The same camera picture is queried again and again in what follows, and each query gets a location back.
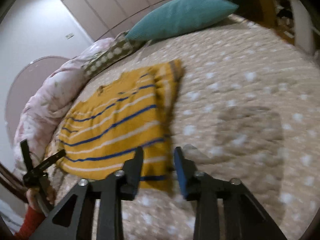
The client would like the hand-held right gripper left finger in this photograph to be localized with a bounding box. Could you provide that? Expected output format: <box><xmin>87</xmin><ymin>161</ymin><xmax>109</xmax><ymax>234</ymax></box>
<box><xmin>29</xmin><ymin>146</ymin><xmax>144</xmax><ymax>240</ymax></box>

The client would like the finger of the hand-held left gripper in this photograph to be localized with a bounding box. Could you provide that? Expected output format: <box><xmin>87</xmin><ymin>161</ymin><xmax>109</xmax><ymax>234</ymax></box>
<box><xmin>35</xmin><ymin>149</ymin><xmax>67</xmax><ymax>172</ymax></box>
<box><xmin>20</xmin><ymin>140</ymin><xmax>33</xmax><ymax>176</ymax></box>

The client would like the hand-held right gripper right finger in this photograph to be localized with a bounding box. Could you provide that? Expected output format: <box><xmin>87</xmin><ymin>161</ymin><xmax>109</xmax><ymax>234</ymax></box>
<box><xmin>174</xmin><ymin>146</ymin><xmax>288</xmax><ymax>240</ymax></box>

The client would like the yellow striped sweater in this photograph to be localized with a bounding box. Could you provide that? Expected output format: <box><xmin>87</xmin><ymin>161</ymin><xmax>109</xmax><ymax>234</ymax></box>
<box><xmin>56</xmin><ymin>59</ymin><xmax>185</xmax><ymax>196</ymax></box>

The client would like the person's left forearm red sleeve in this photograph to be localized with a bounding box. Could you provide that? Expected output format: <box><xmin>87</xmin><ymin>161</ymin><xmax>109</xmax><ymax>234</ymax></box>
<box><xmin>14</xmin><ymin>204</ymin><xmax>47</xmax><ymax>240</ymax></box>

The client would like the person's left hand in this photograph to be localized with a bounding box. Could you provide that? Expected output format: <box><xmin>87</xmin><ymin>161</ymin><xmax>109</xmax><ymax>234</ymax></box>
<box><xmin>26</xmin><ymin>187</ymin><xmax>54</xmax><ymax>213</ymax></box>

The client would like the pink floral duvet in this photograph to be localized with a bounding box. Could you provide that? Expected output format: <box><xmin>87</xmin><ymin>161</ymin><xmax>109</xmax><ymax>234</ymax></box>
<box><xmin>14</xmin><ymin>37</ymin><xmax>115</xmax><ymax>160</ymax></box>

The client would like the pink rounded headboard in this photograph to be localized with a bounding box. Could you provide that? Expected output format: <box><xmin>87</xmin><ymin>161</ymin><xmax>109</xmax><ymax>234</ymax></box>
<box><xmin>5</xmin><ymin>56</ymin><xmax>70</xmax><ymax>133</ymax></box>

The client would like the green pillow with white spots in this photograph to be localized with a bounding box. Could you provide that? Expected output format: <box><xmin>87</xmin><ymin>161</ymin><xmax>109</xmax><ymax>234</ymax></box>
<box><xmin>81</xmin><ymin>31</ymin><xmax>148</xmax><ymax>79</ymax></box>

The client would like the teal pillow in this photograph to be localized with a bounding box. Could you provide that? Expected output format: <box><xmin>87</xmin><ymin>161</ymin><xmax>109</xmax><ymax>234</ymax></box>
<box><xmin>125</xmin><ymin>0</ymin><xmax>239</xmax><ymax>42</ymax></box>

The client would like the dark wooden door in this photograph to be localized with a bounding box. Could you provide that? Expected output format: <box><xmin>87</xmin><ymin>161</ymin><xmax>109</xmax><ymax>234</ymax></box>
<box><xmin>207</xmin><ymin>0</ymin><xmax>278</xmax><ymax>28</ymax></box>

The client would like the white cluttered shelf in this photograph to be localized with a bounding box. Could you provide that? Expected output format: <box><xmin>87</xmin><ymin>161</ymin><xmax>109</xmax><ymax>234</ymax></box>
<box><xmin>272</xmin><ymin>0</ymin><xmax>320</xmax><ymax>55</ymax></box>

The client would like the dark wooden bed frame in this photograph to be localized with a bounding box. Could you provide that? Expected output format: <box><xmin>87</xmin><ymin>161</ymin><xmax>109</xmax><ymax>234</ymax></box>
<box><xmin>0</xmin><ymin>162</ymin><xmax>29</xmax><ymax>204</ymax></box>

